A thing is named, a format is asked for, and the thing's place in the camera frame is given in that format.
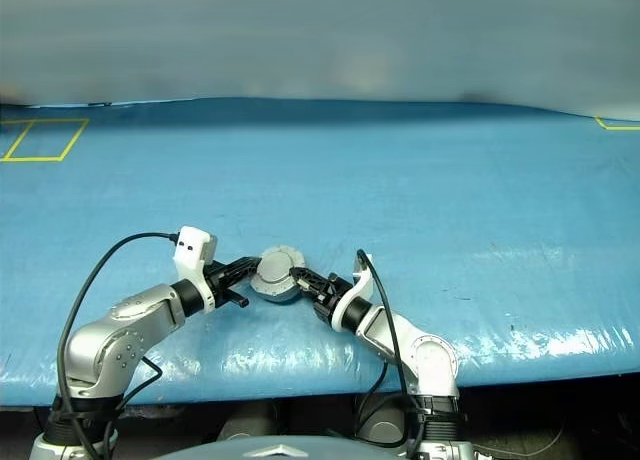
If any grey robot torso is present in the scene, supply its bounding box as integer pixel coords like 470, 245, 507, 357
159, 432, 396, 460

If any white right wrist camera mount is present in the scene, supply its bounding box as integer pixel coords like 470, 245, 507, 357
331, 249, 376, 332

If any grey rounded shape under table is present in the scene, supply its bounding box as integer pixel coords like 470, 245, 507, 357
217, 413, 262, 442
353, 404, 407, 450

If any round motor housing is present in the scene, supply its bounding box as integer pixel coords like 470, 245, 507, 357
249, 259, 306, 305

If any blue plastic table cover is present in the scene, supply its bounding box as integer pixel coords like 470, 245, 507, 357
0, 96, 640, 409

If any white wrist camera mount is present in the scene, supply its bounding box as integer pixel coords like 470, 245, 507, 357
331, 249, 376, 332
173, 225, 220, 314

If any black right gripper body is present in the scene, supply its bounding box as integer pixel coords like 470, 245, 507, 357
311, 274, 352, 327

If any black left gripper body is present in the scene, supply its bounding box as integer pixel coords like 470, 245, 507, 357
203, 260, 250, 310

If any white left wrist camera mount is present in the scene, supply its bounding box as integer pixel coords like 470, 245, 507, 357
173, 225, 220, 314

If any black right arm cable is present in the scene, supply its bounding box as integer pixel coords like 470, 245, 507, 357
353, 248, 419, 459

